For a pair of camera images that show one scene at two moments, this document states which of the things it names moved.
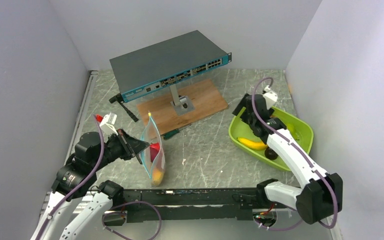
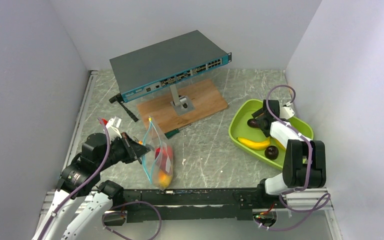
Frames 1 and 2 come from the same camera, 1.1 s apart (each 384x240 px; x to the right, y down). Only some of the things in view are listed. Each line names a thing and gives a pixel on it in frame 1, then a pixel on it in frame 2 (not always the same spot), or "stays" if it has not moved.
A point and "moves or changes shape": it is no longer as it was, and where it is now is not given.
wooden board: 204,94 stays
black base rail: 184,204 stays
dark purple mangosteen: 270,153 stays
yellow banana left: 253,144 stays
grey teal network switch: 143,70 stays
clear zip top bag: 152,156 moves or changes shape
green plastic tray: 302,131 stays
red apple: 154,148 → 161,153
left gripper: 131,145 stays
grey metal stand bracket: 181,104 stays
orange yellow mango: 157,177 → 164,179
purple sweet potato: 159,162 → 166,159
